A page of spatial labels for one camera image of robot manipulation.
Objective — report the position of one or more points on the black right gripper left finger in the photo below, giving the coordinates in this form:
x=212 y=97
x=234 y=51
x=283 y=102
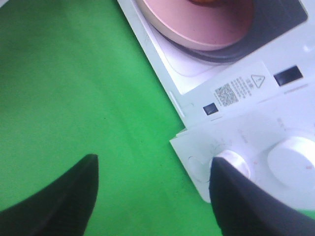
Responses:
x=62 y=208

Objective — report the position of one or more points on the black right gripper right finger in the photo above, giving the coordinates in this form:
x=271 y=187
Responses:
x=241 y=208

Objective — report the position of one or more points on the round white door button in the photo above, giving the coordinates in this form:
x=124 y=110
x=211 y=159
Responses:
x=199 y=170

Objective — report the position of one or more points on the pink round plate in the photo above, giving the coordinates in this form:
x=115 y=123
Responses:
x=201 y=24

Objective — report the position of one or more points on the burger with sesame-free bun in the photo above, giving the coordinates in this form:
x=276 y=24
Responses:
x=206 y=2

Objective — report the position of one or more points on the white lower microwave knob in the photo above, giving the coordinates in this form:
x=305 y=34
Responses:
x=233 y=158

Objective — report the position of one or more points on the white microwave knob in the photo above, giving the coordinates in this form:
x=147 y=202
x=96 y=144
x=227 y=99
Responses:
x=292 y=162
x=233 y=158

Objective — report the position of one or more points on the white upper microwave knob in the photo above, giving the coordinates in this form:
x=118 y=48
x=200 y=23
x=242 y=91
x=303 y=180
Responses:
x=292 y=162

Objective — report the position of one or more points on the white warning label sticker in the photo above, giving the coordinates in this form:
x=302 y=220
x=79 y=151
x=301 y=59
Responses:
x=244 y=87

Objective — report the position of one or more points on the white microwave oven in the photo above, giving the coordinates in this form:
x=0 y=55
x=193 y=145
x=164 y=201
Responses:
x=193 y=47

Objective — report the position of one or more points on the glass microwave turntable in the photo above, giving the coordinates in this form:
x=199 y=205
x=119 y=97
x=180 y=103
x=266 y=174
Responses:
x=211 y=55

